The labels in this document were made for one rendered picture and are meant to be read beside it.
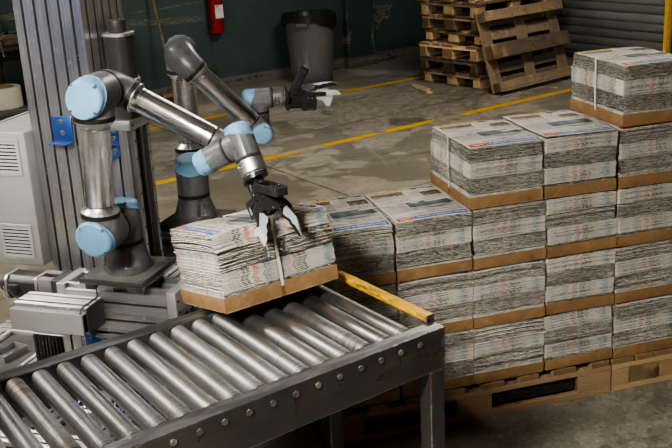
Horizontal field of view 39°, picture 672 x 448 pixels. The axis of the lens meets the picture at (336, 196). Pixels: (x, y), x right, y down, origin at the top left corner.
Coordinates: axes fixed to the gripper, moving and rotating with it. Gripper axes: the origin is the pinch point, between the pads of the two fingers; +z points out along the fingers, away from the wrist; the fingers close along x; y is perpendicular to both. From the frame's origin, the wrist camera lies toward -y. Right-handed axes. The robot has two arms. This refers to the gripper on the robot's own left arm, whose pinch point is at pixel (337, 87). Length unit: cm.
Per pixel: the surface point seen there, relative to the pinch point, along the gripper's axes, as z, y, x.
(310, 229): -22, 11, 93
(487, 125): 55, 16, 10
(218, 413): -51, 23, 157
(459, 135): 41.5, 14.7, 21.3
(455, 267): 34, 55, 47
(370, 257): 3, 46, 50
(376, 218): 7, 35, 41
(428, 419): 5, 53, 130
